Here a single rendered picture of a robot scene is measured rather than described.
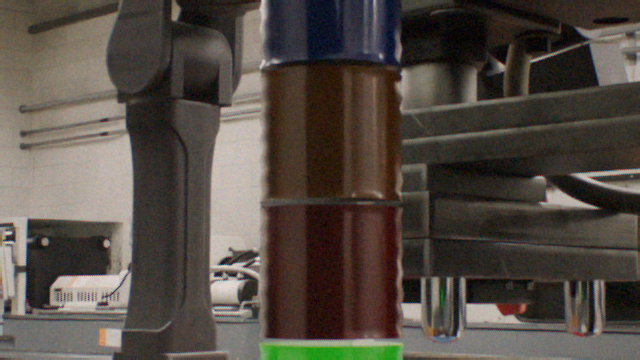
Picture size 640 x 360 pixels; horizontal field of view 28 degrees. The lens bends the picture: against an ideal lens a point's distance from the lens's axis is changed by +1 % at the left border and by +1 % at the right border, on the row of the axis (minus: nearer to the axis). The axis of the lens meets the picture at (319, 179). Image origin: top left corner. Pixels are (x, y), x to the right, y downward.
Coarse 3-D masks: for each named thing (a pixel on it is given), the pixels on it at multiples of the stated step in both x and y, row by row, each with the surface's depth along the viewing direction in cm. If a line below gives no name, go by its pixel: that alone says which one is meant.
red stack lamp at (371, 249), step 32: (288, 224) 32; (320, 224) 31; (352, 224) 31; (384, 224) 32; (288, 256) 32; (320, 256) 31; (352, 256) 31; (384, 256) 32; (288, 288) 31; (320, 288) 31; (352, 288) 31; (384, 288) 32; (288, 320) 31; (320, 320) 31; (352, 320) 31; (384, 320) 32
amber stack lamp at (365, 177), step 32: (288, 96) 32; (320, 96) 32; (352, 96) 32; (384, 96) 32; (288, 128) 32; (320, 128) 32; (352, 128) 32; (384, 128) 32; (288, 160) 32; (320, 160) 31; (352, 160) 32; (384, 160) 32; (288, 192) 32; (320, 192) 31; (352, 192) 31; (384, 192) 32
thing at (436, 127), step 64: (448, 64) 61; (448, 128) 57; (512, 128) 55; (576, 128) 53; (448, 192) 57; (512, 192) 61; (448, 256) 54; (512, 256) 57; (576, 256) 62; (448, 320) 55; (576, 320) 64
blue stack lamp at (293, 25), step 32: (288, 0) 32; (320, 0) 32; (352, 0) 32; (384, 0) 32; (288, 32) 32; (320, 32) 32; (352, 32) 32; (384, 32) 32; (288, 64) 32; (320, 64) 32; (352, 64) 32; (384, 64) 32
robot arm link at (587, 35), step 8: (560, 24) 76; (568, 24) 76; (560, 32) 77; (568, 32) 76; (576, 32) 76; (584, 32) 77; (592, 32) 78; (600, 32) 79; (560, 40) 77; (568, 40) 77; (576, 40) 77; (584, 40) 77; (488, 48) 79; (496, 48) 79; (504, 48) 79; (552, 48) 78; (560, 48) 78; (496, 56) 80; (504, 56) 79; (536, 56) 79; (504, 64) 80
